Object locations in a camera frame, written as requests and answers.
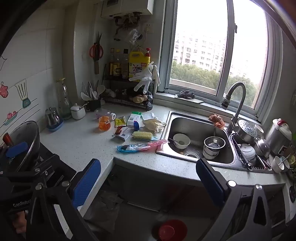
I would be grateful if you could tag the white rubber glove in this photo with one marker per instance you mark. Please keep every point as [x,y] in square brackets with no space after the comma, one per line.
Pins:
[144,74]

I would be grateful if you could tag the small white roll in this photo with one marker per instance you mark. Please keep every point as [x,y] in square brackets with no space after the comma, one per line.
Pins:
[113,116]

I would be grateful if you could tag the orange rag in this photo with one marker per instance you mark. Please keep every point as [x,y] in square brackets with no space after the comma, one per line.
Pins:
[217,120]

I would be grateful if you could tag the blue dish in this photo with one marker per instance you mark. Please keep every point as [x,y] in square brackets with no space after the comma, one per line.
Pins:
[56,128]

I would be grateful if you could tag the steel pot lid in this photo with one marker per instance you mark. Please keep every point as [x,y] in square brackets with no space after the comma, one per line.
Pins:
[261,147]

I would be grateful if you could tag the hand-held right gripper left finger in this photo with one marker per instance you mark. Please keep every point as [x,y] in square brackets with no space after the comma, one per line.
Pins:
[86,183]

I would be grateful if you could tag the fruit bowl wall sticker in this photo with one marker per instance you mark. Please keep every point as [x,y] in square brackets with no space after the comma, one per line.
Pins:
[10,118]

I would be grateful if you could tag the steel perforated pot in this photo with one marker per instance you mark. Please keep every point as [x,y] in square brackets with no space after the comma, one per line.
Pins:
[246,129]

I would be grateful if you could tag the blue bottle cap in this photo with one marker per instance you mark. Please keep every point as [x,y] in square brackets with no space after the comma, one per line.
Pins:
[136,126]

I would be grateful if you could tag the yellow scrub brush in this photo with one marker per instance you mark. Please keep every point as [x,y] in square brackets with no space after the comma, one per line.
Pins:
[142,135]

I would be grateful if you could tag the white sugar pot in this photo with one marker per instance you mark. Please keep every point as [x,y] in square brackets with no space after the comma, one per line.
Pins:
[78,112]

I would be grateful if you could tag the white rice paddle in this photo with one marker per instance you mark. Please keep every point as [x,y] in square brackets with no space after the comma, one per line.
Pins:
[101,89]

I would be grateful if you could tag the speech bubble wall sticker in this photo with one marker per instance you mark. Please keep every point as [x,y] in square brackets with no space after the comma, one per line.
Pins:
[2,58]

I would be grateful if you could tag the cream hanging rubber glove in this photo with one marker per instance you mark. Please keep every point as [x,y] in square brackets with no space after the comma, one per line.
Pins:
[156,75]

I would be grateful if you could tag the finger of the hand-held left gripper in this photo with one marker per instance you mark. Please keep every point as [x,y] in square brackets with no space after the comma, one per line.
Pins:
[64,173]
[16,148]

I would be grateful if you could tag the white paper towel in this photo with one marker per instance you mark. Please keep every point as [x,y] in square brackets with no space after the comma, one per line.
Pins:
[148,115]

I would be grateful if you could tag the white soup spoon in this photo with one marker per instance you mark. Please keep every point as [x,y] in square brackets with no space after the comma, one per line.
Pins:
[84,96]
[94,94]

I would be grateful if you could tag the pink plastic wrapper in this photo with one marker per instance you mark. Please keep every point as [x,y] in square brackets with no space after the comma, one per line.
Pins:
[156,144]

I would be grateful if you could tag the stacked white bowls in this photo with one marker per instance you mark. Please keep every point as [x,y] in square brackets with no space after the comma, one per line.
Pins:
[209,154]

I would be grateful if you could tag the person's left hand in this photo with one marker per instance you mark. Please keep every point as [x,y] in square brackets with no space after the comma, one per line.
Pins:
[20,220]

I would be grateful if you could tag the stainless steel cup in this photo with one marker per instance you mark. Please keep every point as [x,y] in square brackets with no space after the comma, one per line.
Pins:
[214,144]

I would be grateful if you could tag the orange plastic cup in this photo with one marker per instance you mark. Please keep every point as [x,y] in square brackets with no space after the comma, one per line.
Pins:
[104,125]

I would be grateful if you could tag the white cup with spoon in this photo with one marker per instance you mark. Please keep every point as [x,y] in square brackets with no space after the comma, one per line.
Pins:
[276,164]

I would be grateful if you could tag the white ceramic bowl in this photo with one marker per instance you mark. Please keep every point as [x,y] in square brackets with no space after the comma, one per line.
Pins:
[185,138]

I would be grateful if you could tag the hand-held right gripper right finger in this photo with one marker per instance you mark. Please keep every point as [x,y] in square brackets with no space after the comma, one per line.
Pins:
[209,183]

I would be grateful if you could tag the blender wall sticker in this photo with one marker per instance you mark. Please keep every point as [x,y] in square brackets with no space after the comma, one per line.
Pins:
[22,90]

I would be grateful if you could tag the clear hanging plastic bag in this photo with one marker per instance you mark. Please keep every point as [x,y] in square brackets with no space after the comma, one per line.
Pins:
[133,36]

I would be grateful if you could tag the dark steel wool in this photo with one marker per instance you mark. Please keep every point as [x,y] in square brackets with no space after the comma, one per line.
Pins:
[186,94]

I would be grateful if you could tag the grey kitchen faucet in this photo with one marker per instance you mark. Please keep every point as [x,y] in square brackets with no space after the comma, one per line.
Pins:
[240,97]

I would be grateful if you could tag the white wall water heater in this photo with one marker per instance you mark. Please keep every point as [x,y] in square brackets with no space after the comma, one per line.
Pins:
[127,8]

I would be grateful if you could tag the white wall socket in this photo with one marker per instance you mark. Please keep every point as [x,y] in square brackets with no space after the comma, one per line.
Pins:
[148,28]

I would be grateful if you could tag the silver rice cooker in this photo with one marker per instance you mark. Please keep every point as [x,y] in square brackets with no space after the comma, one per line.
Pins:
[277,139]

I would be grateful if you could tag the white and green box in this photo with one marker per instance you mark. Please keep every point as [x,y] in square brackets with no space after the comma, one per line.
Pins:
[134,118]

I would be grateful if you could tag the sliding window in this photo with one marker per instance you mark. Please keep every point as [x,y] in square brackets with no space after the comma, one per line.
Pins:
[227,46]

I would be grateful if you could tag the white pouch with pink print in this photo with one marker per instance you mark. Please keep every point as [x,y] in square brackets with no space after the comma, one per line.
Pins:
[125,136]

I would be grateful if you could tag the yellow detergent jug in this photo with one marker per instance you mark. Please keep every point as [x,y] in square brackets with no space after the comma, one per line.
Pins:
[136,60]

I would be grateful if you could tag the metal spoon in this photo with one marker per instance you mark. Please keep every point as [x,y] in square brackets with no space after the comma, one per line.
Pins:
[173,140]

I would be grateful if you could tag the white lidded bowl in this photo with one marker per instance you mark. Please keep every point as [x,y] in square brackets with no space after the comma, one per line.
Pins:
[247,151]

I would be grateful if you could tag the white garlic bulbs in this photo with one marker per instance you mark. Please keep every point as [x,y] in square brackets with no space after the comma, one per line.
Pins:
[111,93]

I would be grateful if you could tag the red mitten wall sticker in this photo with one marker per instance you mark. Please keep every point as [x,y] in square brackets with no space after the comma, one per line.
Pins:
[3,90]

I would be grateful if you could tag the yellow label sauce bottle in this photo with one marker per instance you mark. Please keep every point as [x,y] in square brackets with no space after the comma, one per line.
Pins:
[118,67]

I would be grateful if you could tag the grey plastic bag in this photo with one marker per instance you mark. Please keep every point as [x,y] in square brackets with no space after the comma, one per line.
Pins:
[104,208]

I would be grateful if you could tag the white mug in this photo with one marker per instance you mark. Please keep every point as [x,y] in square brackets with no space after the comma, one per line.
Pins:
[259,130]

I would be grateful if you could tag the glass carafe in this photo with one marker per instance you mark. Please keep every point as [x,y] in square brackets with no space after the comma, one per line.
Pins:
[64,104]

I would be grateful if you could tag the small steel teapot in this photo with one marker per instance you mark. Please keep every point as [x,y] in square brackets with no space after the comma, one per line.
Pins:
[52,117]

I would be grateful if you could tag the clear plastic container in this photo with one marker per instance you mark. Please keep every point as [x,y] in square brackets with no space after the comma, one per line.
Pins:
[103,113]

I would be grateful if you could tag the stainless steel sink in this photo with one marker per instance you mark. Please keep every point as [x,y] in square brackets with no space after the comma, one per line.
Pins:
[196,125]

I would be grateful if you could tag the yellow snack packet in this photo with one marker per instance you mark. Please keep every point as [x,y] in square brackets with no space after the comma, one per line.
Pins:
[120,121]

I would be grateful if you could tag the cream crumpled rubber glove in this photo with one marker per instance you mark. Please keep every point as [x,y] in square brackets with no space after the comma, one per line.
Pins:
[152,125]

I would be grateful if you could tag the dark sauce bottle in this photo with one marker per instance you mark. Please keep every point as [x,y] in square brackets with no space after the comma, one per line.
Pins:
[112,66]

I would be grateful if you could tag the metal dish rack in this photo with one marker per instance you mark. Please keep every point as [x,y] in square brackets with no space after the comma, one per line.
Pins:
[261,165]

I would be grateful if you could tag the bunch of chopsticks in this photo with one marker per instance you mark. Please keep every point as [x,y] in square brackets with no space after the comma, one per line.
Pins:
[89,89]

